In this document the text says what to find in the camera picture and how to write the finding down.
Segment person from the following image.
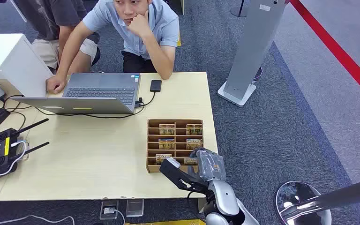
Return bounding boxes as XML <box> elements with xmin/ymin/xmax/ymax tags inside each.
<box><xmin>12</xmin><ymin>0</ymin><xmax>102</xmax><ymax>75</ymax></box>
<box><xmin>45</xmin><ymin>0</ymin><xmax>180</xmax><ymax>95</ymax></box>

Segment black controller with antennas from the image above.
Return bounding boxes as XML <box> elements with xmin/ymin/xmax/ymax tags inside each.
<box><xmin>0</xmin><ymin>118</ymin><xmax>50</xmax><ymax>186</ymax></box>

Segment black phone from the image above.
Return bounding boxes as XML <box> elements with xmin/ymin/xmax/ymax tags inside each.
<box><xmin>150</xmin><ymin>80</ymin><xmax>163</xmax><ymax>93</ymax></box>

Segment grey laptop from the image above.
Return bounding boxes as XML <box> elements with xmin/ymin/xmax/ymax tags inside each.
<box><xmin>10</xmin><ymin>73</ymin><xmax>142</xmax><ymax>115</ymax></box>

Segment person's right hand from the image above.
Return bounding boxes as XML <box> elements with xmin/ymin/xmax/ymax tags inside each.
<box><xmin>45</xmin><ymin>74</ymin><xmax>68</xmax><ymax>95</ymax></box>

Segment yellow floor tape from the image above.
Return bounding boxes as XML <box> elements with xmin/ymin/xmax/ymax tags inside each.
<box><xmin>125</xmin><ymin>219</ymin><xmax>206</xmax><ymax>225</ymax></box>

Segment white floor cable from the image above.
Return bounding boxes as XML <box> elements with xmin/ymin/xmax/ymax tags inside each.
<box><xmin>0</xmin><ymin>214</ymin><xmax>75</xmax><ymax>225</ymax></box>

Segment red floor strip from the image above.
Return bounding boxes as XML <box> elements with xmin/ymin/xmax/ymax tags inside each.
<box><xmin>289</xmin><ymin>0</ymin><xmax>360</xmax><ymax>108</ymax></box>

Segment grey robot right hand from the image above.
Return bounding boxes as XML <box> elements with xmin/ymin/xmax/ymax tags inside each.
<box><xmin>188</xmin><ymin>148</ymin><xmax>227</xmax><ymax>183</ymax></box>

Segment grey kiosk stand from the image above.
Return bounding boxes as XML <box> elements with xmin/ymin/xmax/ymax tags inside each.
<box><xmin>217</xmin><ymin>0</ymin><xmax>289</xmax><ymax>108</ymax></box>

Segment floor power socket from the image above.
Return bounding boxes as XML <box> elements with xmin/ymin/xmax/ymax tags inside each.
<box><xmin>99</xmin><ymin>200</ymin><xmax>120</xmax><ymax>220</ymax></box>

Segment black thin cables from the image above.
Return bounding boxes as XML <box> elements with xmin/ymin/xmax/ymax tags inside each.
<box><xmin>0</xmin><ymin>94</ymin><xmax>33</xmax><ymax>131</ymax></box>

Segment person's left hand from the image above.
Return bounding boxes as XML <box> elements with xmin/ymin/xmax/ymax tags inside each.
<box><xmin>126</xmin><ymin>10</ymin><xmax>151</xmax><ymax>39</ymax></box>

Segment black laptop cable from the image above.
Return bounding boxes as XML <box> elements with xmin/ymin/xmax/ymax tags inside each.
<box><xmin>34</xmin><ymin>91</ymin><xmax>158</xmax><ymax>120</ymax></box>

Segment wooden card holder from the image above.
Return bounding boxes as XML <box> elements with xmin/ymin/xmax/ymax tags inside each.
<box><xmin>146</xmin><ymin>118</ymin><xmax>204</xmax><ymax>173</ymax></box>

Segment white controller cable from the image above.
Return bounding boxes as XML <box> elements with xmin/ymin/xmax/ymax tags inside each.
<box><xmin>0</xmin><ymin>140</ymin><xmax>29</xmax><ymax>177</ymax></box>

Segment white box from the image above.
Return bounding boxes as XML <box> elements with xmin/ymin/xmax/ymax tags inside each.
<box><xmin>0</xmin><ymin>33</ymin><xmax>54</xmax><ymax>98</ymax></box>

